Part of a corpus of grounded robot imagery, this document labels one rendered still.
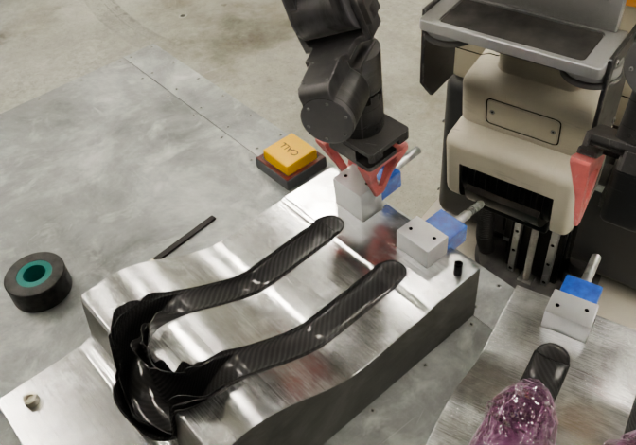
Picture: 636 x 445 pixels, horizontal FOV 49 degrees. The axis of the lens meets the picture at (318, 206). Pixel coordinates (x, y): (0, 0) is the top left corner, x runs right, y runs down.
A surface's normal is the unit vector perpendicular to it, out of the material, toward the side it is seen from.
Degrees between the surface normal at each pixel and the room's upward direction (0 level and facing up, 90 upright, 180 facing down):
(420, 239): 0
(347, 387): 90
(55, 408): 0
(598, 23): 90
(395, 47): 0
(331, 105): 93
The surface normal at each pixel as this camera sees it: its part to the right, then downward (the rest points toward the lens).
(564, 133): -0.57, 0.69
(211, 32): -0.07, -0.72
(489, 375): 0.18, -0.92
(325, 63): -0.43, -0.65
